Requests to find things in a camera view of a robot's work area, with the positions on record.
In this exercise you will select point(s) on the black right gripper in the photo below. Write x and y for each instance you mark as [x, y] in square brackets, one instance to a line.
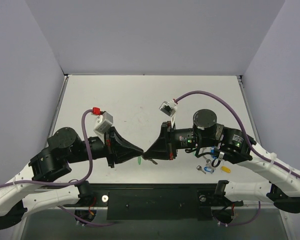
[169, 141]

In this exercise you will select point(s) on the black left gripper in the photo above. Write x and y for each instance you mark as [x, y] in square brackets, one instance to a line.
[110, 149]

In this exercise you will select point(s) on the green key tag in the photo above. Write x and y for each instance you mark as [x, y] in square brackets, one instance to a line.
[139, 159]

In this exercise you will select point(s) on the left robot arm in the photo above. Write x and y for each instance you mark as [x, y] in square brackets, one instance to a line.
[35, 189]

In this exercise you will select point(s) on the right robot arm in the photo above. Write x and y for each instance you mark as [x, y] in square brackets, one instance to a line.
[207, 137]

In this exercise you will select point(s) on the silver key cluster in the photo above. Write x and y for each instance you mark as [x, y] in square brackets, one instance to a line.
[208, 161]

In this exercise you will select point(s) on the blue tag key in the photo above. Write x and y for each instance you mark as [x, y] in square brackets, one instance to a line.
[206, 169]

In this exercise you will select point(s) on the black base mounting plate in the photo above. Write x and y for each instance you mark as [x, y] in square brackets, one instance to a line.
[159, 201]

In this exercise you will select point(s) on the yellow key tag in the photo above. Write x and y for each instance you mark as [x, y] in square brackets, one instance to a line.
[225, 169]

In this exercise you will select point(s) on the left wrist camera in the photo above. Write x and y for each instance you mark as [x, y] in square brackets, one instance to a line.
[103, 123]

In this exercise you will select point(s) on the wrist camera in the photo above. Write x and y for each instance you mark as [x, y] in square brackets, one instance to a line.
[103, 123]
[170, 109]

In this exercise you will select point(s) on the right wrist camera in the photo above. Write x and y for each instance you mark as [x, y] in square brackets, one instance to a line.
[170, 109]

